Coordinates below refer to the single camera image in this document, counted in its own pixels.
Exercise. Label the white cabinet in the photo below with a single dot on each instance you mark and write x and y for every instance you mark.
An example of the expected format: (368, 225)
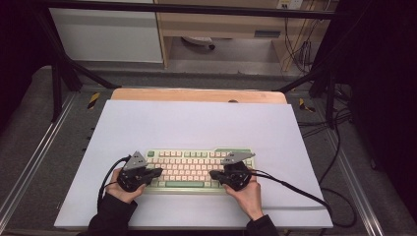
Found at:
(105, 36)

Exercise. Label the black frame leg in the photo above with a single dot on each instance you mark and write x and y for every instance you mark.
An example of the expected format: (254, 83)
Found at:
(329, 82)
(57, 85)

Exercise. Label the aluminium rail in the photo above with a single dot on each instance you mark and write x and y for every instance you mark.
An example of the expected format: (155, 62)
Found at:
(39, 154)
(357, 187)

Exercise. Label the white power strip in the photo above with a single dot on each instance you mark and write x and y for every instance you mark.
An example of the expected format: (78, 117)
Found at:
(290, 4)

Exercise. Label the cream pink green keyboard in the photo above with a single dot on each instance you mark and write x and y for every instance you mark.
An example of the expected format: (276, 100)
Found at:
(187, 164)

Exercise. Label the light wooden desk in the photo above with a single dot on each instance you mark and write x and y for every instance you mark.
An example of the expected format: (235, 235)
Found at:
(223, 24)

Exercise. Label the black curtain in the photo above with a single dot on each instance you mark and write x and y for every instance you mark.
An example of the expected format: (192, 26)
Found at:
(16, 49)
(387, 82)

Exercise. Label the person's right hand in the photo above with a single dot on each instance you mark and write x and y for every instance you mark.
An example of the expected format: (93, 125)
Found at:
(249, 200)

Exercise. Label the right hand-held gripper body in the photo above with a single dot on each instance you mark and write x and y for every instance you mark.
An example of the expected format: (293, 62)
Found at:
(239, 178)

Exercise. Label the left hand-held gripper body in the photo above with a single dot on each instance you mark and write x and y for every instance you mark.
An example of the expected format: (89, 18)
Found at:
(134, 178)

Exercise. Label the pale lavender board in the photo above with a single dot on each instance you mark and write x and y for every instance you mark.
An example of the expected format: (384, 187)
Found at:
(196, 128)

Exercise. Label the wooden table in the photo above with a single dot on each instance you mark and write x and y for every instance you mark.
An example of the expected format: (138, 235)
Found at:
(183, 95)

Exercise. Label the black frame crossbar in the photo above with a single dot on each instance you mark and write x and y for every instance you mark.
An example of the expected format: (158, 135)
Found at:
(196, 9)

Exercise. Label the office chair base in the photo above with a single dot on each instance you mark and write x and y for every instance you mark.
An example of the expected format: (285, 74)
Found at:
(198, 40)

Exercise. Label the person's left hand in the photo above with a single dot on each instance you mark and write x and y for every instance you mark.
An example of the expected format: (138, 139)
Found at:
(123, 195)

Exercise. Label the yellow black striped tape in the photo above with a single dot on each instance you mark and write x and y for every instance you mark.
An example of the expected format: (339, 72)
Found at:
(93, 100)
(305, 105)

